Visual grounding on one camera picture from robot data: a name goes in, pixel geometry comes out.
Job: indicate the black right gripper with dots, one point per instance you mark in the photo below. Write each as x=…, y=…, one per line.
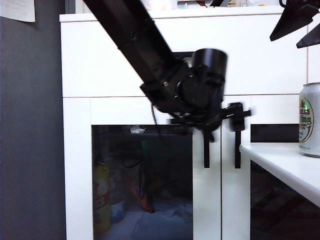
x=305, y=2

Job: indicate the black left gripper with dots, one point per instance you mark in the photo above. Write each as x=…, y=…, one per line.
x=207, y=120

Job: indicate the silver beverage can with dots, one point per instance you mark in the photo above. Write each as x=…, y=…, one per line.
x=311, y=125

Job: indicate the white glass-panel cabinet door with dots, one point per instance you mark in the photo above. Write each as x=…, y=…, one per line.
x=77, y=162
x=230, y=200

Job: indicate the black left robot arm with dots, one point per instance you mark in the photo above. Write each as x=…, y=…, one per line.
x=132, y=32

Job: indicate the white cabinet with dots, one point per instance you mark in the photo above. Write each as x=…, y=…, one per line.
x=100, y=17

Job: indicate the narrow white drawer front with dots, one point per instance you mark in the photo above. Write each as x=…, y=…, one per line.
x=313, y=67

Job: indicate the white crumpled bag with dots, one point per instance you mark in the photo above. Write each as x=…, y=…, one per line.
x=255, y=2

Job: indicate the black angular object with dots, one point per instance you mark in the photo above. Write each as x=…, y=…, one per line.
x=217, y=2

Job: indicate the orange snack bag blue print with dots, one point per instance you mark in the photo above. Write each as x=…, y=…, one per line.
x=146, y=200

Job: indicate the white plastic gloves bag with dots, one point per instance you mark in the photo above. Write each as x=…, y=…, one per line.
x=165, y=220

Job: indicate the printed paper box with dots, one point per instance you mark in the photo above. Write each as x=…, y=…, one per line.
x=192, y=3

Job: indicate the clear pump sanitizer bottle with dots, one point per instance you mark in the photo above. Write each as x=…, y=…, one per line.
x=117, y=212

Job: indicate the wide white drawer front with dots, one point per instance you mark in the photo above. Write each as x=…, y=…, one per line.
x=90, y=62

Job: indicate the yellow detergent bottle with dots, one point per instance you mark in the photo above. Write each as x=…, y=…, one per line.
x=102, y=200

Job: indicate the white paper sheet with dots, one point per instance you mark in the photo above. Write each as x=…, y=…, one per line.
x=15, y=10

